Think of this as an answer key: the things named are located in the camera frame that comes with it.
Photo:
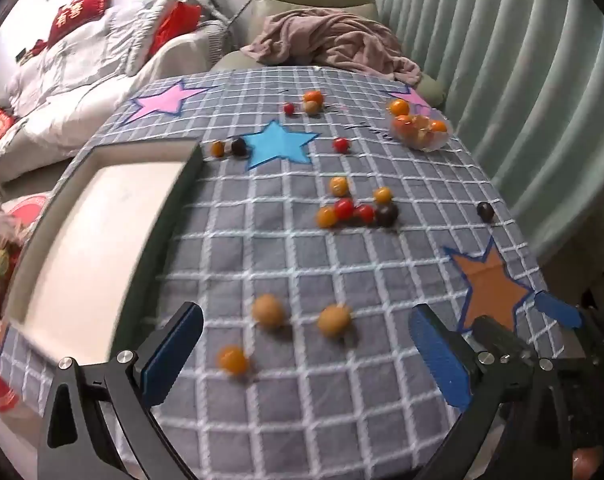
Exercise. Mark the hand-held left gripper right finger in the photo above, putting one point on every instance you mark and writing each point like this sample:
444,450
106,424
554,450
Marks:
441,360

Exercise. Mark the person's right hand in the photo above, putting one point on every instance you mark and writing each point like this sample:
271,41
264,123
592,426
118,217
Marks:
587,464

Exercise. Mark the grey checkered star tablecloth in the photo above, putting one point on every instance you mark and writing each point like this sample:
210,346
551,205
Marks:
282,260

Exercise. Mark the small brown kiwi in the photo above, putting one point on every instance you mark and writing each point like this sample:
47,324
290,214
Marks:
310,107

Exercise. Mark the pale green curtain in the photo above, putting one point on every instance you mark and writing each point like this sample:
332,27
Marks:
521,85

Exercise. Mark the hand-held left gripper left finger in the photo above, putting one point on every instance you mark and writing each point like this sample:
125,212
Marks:
174,350

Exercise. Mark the yellow cherry tomato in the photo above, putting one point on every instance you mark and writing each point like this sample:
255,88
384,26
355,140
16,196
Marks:
217,148
382,194
339,186
334,321
233,359
327,216
268,310

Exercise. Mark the white duvet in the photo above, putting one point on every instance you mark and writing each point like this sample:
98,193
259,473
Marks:
77,75

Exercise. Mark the dark purple cherry tomato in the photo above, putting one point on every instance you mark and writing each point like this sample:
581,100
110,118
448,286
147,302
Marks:
239,146
386,214
484,211

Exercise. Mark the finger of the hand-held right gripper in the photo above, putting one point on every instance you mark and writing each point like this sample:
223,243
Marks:
556,307
496,337

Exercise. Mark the plain red cushion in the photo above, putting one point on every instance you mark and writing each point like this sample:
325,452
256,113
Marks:
177,22

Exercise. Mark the red pillow gold print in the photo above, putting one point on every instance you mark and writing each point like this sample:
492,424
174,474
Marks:
79,7

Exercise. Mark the dark green white box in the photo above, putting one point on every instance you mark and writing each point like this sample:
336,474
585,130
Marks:
97,240

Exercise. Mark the large orange tangerine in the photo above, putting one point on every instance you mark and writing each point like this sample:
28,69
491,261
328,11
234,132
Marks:
399,107

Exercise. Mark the pink blanket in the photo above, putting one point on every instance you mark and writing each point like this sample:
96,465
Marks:
332,40

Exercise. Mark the peeled tangerine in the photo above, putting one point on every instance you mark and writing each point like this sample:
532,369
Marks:
421,125

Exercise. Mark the beige covered sofa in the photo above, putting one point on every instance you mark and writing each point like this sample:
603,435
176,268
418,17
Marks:
187,60

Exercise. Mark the clear glass bowl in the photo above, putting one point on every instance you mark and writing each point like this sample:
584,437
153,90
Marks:
426,144

